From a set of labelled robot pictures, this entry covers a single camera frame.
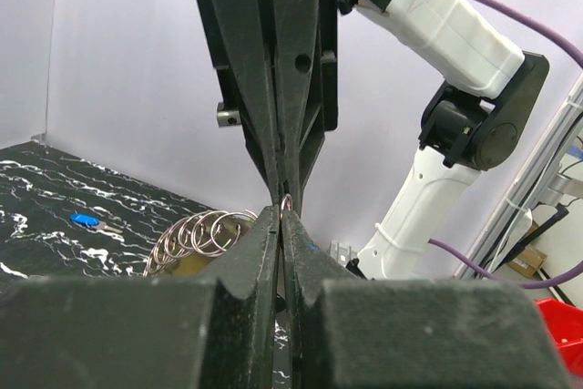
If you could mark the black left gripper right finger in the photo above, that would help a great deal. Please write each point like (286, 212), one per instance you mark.
(348, 332)

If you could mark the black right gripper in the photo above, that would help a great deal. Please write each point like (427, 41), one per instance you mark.
(277, 66)

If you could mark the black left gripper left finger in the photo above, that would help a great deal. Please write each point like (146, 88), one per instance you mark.
(214, 329)

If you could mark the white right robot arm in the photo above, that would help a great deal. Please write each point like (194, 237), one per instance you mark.
(471, 125)

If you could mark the blue tag key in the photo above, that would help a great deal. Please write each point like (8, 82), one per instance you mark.
(93, 223)

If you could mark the red plastic bin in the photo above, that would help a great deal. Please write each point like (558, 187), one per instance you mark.
(564, 323)

